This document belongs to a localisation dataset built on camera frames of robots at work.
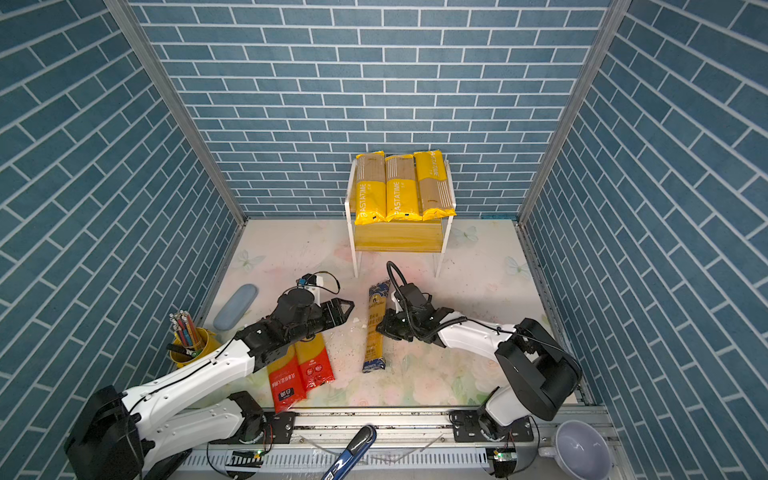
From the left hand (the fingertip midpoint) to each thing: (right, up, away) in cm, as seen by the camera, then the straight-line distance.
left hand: (350, 308), depth 79 cm
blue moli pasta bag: (+7, -2, +12) cm, 13 cm away
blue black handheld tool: (+2, -32, -13) cm, 35 cm away
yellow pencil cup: (-42, -9, -2) cm, 43 cm away
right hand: (+6, -6, +5) cm, 9 cm away
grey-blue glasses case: (-38, -3, +14) cm, 41 cm away
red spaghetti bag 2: (-17, -19, -1) cm, 25 cm away
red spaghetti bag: (-11, -15, +3) cm, 19 cm away
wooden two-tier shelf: (+13, +20, +12) cm, 27 cm away
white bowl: (+57, -32, -9) cm, 66 cm away
